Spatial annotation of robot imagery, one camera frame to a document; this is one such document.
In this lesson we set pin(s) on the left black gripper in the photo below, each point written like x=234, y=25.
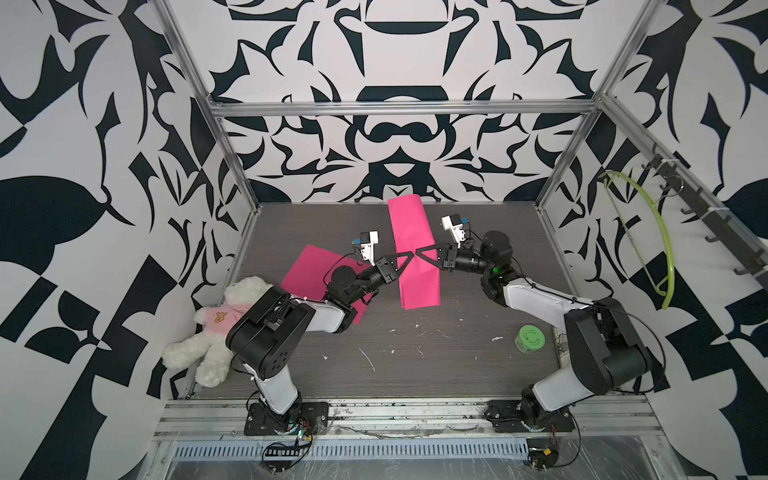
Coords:
x=384, y=280

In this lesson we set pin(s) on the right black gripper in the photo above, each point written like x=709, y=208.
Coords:
x=450, y=256

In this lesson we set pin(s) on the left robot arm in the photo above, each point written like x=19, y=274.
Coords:
x=267, y=335

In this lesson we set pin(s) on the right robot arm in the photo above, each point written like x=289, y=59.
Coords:
x=605, y=349

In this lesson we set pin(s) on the green lidded jar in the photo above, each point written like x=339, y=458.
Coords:
x=530, y=339

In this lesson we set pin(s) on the patterned cream pouch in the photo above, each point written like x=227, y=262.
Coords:
x=562, y=350

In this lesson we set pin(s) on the white teddy bear pink shirt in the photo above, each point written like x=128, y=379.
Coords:
x=208, y=345

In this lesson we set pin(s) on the right small electronics board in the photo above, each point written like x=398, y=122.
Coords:
x=543, y=458

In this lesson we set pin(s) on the small electronics board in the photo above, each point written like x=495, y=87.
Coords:
x=282, y=453
x=543, y=458

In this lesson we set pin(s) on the left small electronics board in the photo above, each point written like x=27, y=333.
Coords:
x=282, y=453

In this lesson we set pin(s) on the green hoop hanger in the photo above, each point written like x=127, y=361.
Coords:
x=663, y=284

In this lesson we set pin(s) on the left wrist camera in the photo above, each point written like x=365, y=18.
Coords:
x=364, y=246

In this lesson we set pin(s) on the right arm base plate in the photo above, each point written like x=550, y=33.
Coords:
x=525, y=416

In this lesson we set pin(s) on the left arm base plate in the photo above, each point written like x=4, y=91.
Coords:
x=301, y=418

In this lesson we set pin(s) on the black wall hook rail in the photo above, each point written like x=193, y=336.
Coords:
x=701, y=204

